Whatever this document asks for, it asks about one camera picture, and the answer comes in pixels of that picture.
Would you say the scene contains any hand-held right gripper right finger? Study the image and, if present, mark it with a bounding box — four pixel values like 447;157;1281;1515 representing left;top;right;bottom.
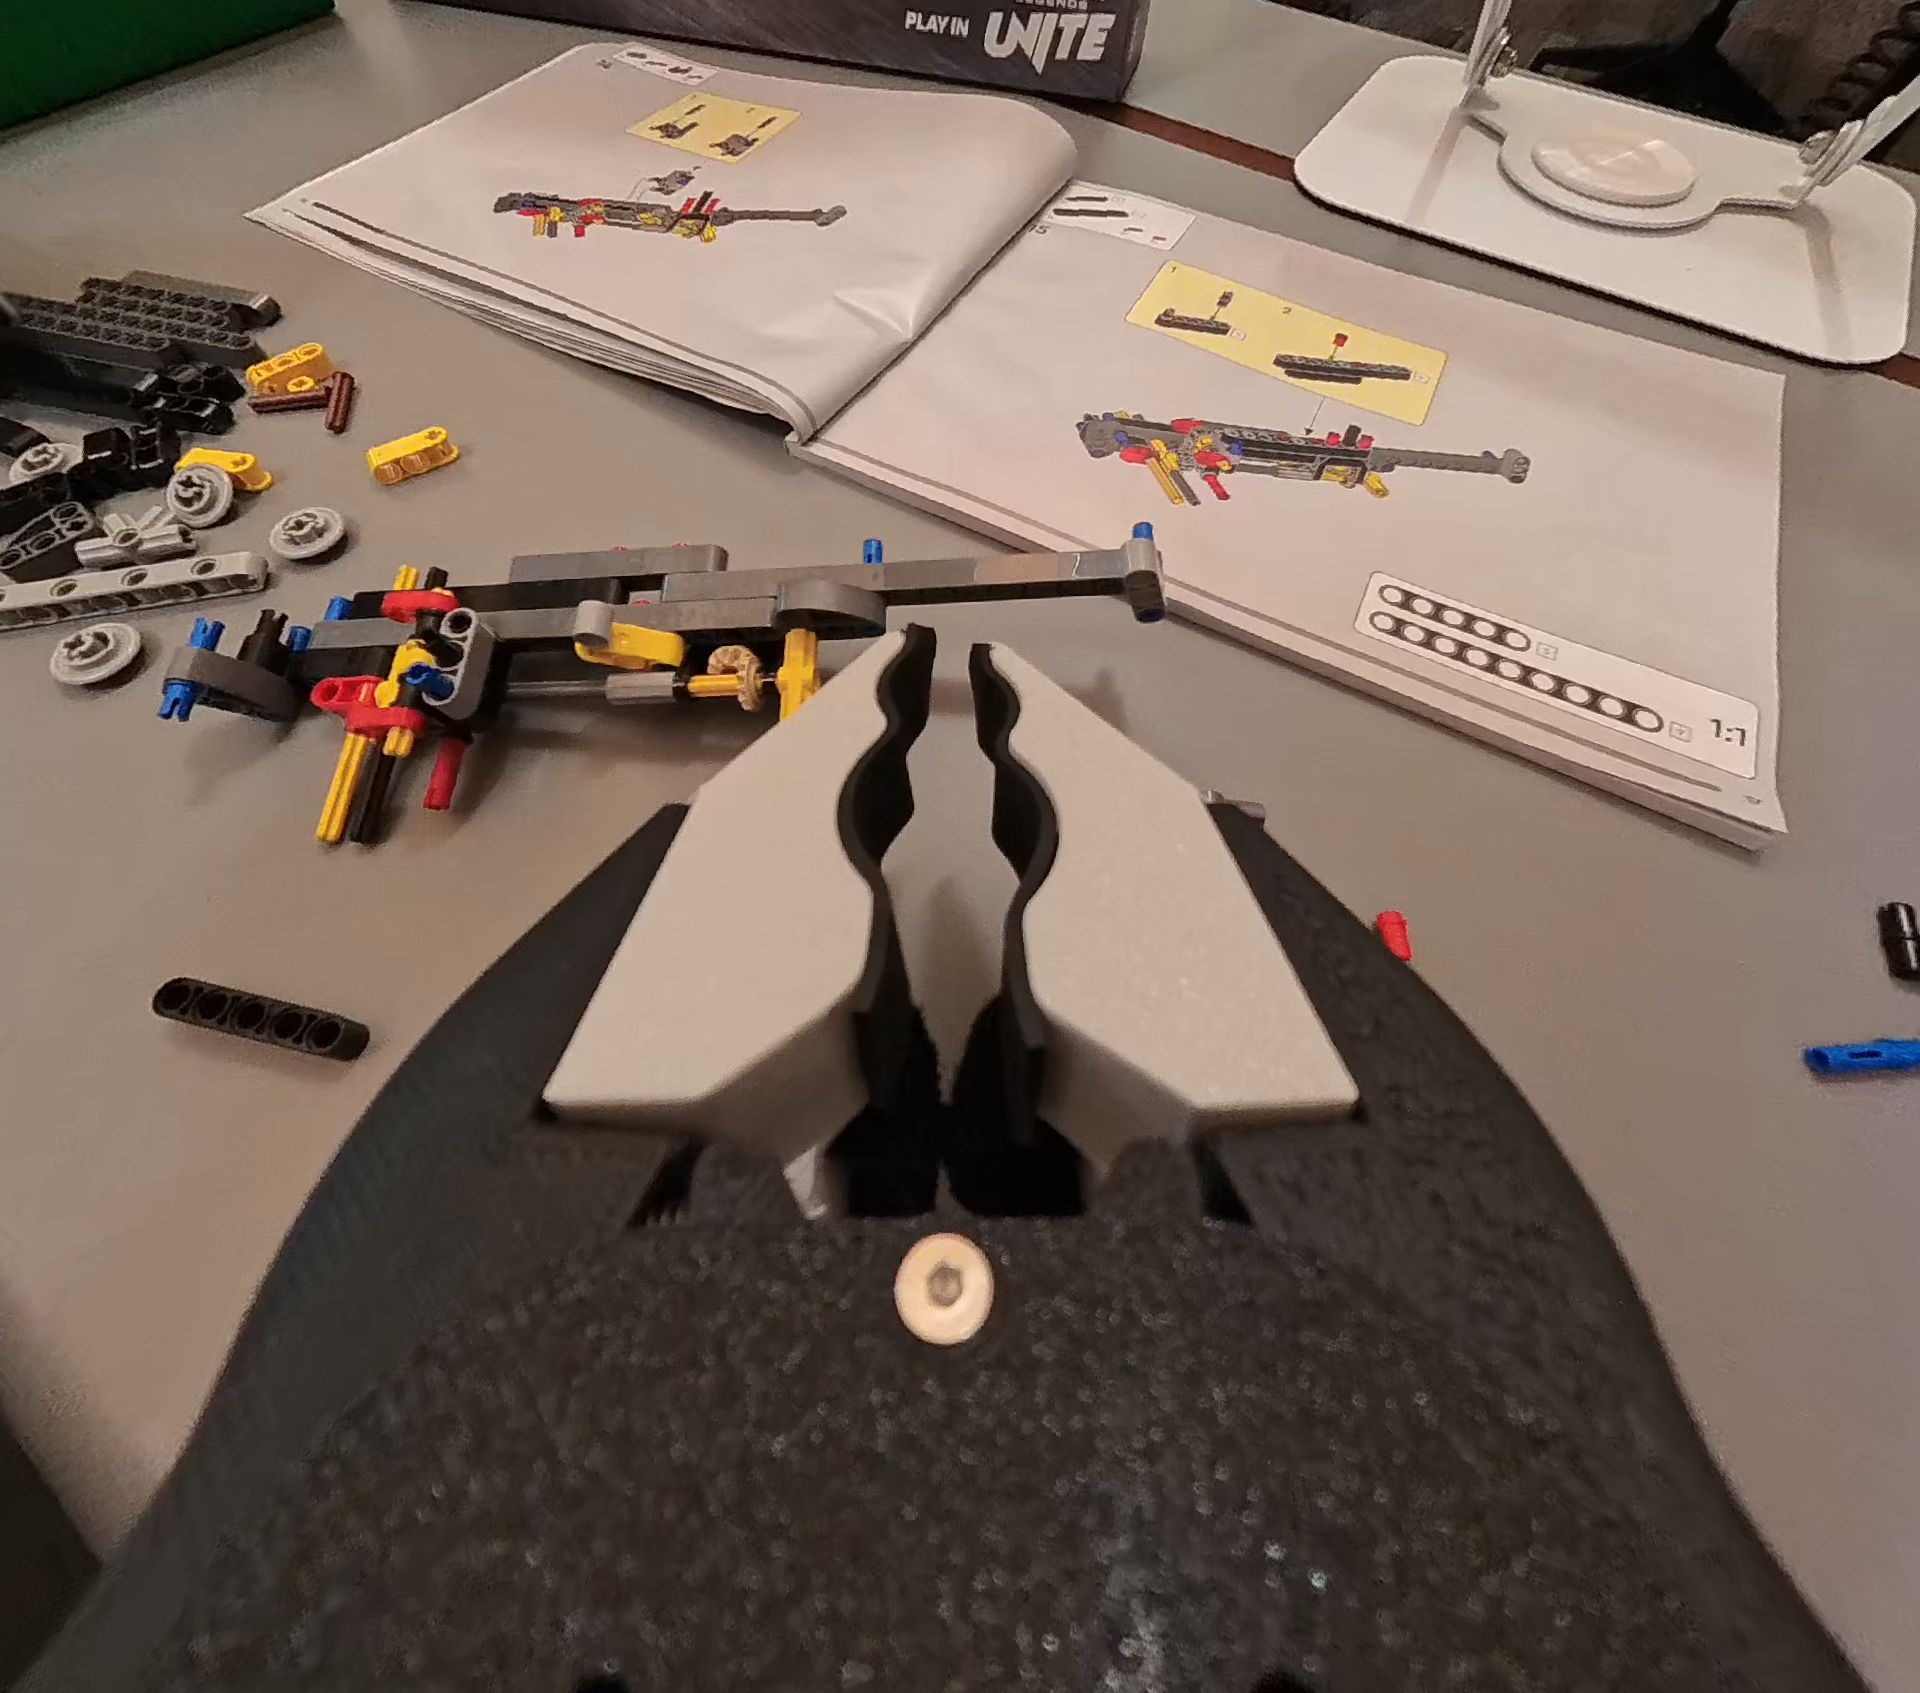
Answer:
966;641;1368;1147

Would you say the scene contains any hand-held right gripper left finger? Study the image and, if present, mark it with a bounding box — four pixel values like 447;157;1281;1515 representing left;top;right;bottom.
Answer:
536;622;944;1153

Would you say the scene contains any grey lego beam assembly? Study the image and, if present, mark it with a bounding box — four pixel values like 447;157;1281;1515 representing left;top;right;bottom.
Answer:
155;520;1172;846

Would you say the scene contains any short black lego beam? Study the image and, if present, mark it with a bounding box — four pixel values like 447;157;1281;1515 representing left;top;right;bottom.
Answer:
149;978;373;1067

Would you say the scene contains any light grey lego beam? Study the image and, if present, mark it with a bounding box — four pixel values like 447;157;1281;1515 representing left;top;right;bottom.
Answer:
0;553;274;634

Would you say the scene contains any light grey lego connector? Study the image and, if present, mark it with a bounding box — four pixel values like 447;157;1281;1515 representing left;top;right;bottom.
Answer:
73;511;200;568

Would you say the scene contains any pile of black lego beams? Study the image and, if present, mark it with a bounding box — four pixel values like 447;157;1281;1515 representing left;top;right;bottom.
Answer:
0;269;283;577

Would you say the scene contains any open instruction booklet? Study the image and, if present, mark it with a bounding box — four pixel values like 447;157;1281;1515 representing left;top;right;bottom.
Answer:
243;43;1790;853

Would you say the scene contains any wooden board white stand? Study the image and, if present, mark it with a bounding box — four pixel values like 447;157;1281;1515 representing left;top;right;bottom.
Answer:
1292;0;1920;367

